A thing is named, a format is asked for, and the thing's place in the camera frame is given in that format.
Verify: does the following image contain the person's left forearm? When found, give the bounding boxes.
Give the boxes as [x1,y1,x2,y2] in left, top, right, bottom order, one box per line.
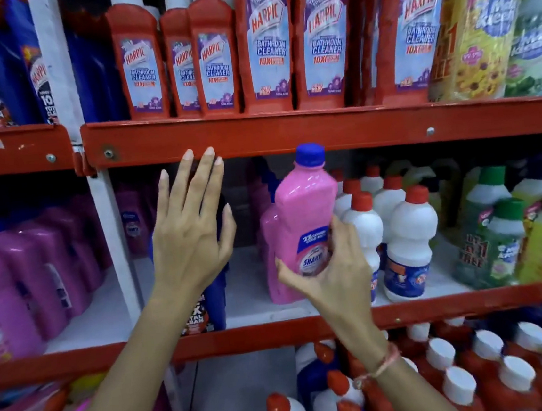
[35,287,217,411]

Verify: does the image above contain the group of white red-capped bottles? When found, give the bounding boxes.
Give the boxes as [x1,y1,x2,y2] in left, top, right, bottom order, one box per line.
[329,158,448,309]

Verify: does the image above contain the group of blue red-capped bottles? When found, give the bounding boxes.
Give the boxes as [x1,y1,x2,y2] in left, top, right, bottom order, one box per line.
[195,337,371,411]

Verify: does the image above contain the short red shelf beam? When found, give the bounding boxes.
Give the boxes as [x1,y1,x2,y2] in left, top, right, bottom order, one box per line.
[0,119,77,177]

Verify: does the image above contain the white shelf board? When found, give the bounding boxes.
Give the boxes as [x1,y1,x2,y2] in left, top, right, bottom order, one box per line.
[36,225,462,354]

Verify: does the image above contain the person's left hand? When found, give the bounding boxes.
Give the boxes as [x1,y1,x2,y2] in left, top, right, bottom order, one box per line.
[141,145,245,303]

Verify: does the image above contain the yellow floral cleaner bottle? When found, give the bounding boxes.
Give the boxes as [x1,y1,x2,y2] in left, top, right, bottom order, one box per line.
[418,0,541,106]

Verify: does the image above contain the long red shelf beam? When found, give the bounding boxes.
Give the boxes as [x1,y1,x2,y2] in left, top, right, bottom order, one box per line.
[79,76,542,183]

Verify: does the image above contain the group of purple pink bottles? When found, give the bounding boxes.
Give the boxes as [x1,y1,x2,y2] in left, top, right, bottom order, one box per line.
[0,192,120,363]

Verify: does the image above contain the person's right hand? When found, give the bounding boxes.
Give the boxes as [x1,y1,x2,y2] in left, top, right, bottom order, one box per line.
[271,211,388,353]

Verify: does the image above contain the person's right forearm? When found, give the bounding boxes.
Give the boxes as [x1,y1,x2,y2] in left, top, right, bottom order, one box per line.
[335,321,467,411]

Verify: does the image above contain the green bottle with green cap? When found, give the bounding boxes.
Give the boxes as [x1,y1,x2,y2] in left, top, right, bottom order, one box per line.
[446,197,534,293]

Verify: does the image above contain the narrow blue cleaner bottle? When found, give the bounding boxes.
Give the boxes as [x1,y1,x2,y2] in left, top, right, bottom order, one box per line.
[13,0,59,128]

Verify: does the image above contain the row of red cleaner bottles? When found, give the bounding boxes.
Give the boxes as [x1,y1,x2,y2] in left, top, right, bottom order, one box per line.
[104,0,468,136]

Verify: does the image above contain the pink thread wrist band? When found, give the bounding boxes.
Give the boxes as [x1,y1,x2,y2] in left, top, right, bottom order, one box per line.
[349,341,406,391]

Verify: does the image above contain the pale green bottle green cap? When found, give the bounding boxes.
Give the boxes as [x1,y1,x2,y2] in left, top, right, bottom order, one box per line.
[456,165,514,236]

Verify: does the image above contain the pink cleaner bottle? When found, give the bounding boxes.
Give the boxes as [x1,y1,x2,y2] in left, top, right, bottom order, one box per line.
[257,200,307,307]

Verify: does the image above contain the dark blue bottle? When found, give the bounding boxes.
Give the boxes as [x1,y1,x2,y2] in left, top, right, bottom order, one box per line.
[175,265,233,337]

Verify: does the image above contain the red shelf beam with scuffs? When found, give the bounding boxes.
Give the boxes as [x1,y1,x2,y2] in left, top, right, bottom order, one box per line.
[0,279,542,392]

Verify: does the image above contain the pink bottle with blue cap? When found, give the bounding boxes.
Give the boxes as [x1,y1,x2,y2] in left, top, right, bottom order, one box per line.
[264,141,348,281]

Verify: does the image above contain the white shelf upright post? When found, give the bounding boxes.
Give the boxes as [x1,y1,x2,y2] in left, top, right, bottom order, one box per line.
[27,0,189,411]

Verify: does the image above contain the group of red white-capped bottles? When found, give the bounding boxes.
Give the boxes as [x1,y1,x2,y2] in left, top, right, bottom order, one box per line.
[394,308,542,411]

